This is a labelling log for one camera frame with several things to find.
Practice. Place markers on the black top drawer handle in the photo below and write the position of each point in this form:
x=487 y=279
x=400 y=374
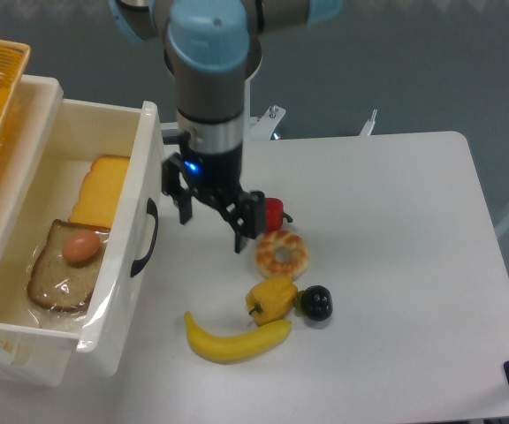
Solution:
x=152 y=228

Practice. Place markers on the white robot mount stand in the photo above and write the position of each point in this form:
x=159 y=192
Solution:
x=263 y=127

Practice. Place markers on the yellow banana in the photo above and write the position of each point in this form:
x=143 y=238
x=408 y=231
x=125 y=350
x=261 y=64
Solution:
x=230 y=349

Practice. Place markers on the brown bread slice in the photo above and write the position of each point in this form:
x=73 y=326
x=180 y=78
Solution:
x=58 y=285

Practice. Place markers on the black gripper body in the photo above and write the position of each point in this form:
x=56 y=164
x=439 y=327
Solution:
x=212 y=157

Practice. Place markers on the black round fruit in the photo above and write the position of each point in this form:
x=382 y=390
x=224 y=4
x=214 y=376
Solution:
x=315 y=303

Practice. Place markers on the brown egg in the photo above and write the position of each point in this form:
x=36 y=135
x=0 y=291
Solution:
x=81 y=246

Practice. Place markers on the white bracket behind table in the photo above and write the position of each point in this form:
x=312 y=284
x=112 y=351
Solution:
x=369 y=125

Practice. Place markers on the yellow bell pepper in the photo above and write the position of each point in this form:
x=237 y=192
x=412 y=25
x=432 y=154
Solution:
x=271 y=299

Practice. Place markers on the red bell pepper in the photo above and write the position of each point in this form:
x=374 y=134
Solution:
x=275 y=214

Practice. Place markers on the yellow bread slice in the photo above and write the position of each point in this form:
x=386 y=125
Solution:
x=100 y=192

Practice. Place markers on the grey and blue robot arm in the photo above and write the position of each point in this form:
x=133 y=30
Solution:
x=211 y=48

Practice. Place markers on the white drawer cabinet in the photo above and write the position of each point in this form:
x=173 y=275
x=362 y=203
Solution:
x=34 y=107

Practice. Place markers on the white drawer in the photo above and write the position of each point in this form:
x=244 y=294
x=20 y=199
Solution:
x=81 y=133

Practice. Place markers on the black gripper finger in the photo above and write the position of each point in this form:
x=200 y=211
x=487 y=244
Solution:
x=172 y=172
x=247 y=217

